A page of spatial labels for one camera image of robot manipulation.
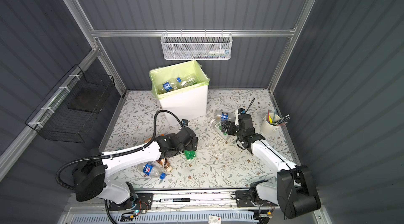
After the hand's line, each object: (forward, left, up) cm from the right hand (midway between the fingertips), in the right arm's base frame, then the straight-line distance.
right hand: (230, 125), depth 88 cm
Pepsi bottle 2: (+10, +3, -6) cm, 12 cm away
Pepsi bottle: (-22, +41, -6) cm, 47 cm away
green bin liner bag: (+23, +41, +18) cm, 50 cm away
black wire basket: (-6, +77, +20) cm, 80 cm away
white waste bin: (+5, +24, +13) cm, 27 cm away
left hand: (-8, +22, -1) cm, 24 cm away
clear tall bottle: (+27, +23, +11) cm, 37 cm away
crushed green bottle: (-14, +23, -7) cm, 28 cm away
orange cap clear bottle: (-4, +50, -11) cm, 52 cm away
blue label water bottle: (+23, +35, +10) cm, 43 cm away
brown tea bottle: (-19, +35, -7) cm, 41 cm away
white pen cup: (+4, -24, -3) cm, 25 cm away
